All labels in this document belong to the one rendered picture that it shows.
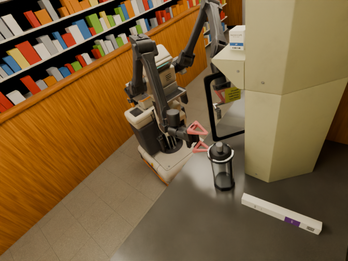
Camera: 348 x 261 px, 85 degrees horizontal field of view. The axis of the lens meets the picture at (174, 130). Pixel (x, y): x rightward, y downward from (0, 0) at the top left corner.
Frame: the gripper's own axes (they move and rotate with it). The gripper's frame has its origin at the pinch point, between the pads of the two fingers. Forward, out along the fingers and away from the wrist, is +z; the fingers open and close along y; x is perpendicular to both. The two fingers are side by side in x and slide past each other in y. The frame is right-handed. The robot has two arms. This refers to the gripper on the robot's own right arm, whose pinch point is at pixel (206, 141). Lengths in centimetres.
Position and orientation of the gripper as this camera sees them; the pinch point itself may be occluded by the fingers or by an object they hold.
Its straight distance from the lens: 79.9
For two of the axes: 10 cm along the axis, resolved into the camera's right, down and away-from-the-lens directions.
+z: 7.7, 2.6, -5.9
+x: 6.0, -6.3, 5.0
